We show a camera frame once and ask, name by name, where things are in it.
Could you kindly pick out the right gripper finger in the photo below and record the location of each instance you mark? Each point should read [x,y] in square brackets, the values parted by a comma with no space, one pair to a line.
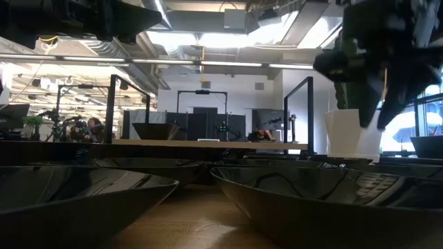
[372,100]
[405,93]

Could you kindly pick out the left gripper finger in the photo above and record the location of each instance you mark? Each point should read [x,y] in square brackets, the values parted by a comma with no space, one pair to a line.
[133,10]
[131,29]

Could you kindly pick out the distant robot arm green light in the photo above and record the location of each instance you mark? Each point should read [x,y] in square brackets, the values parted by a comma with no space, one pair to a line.
[232,132]

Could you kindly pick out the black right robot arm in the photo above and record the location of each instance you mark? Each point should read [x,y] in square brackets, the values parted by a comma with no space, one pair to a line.
[380,10]

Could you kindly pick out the green cactus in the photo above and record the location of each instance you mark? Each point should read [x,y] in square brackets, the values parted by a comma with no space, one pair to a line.
[346,100]

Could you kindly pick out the white faceted plant pot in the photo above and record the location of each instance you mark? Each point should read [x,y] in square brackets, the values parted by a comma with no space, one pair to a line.
[342,141]

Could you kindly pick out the dark tapered tub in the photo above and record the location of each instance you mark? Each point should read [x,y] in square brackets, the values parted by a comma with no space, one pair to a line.
[429,147]

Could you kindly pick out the bright ceiling light panel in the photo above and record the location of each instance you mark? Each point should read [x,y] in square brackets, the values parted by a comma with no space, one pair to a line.
[207,39]

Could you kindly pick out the grey ceiling box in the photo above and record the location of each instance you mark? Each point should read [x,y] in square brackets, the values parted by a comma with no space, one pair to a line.
[235,19]

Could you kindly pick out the person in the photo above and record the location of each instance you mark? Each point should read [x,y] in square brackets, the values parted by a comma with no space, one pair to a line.
[93,126]
[261,135]

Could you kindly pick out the green potted plant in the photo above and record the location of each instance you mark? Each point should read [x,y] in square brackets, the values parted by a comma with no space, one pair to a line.
[33,121]

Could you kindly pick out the dark monitor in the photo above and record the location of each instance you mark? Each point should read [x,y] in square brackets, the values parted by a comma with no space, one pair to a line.
[14,115]

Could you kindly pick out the dark office partition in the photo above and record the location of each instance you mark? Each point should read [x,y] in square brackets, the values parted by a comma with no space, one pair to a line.
[239,119]

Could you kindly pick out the black window frame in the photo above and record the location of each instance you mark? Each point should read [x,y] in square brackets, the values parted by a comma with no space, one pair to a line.
[417,117]

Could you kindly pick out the silver corrugated air duct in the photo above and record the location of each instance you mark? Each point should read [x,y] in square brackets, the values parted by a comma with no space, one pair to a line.
[114,52]

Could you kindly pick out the grey wall vent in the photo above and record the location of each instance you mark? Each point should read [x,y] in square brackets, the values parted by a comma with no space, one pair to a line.
[206,84]
[259,86]

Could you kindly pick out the wooden shelf black metal frame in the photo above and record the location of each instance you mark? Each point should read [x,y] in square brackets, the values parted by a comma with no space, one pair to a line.
[242,144]

